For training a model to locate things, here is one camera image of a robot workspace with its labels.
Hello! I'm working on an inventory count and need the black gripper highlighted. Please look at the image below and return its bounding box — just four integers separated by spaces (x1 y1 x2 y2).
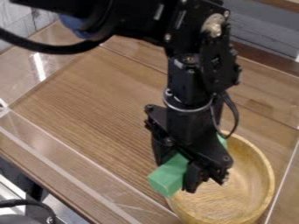
144 91 234 193

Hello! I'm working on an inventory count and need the green rectangular block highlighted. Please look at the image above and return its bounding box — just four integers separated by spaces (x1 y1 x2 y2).
145 134 230 199

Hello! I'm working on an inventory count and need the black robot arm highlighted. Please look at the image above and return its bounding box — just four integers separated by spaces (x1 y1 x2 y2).
0 0 242 193

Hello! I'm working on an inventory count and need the brown wooden bowl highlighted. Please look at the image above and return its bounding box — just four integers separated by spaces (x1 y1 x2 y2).
167 134 276 224

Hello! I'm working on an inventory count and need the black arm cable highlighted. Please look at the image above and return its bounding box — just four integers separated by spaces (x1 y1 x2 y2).
209 91 240 140

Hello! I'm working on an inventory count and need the clear acrylic enclosure wall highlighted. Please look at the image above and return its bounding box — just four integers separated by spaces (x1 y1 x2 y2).
0 20 299 224

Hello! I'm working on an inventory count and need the grey metal frame part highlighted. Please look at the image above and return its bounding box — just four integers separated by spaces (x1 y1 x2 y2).
0 172 88 224

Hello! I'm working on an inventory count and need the black cable lower left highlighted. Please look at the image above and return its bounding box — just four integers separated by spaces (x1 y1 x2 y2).
0 199 57 224

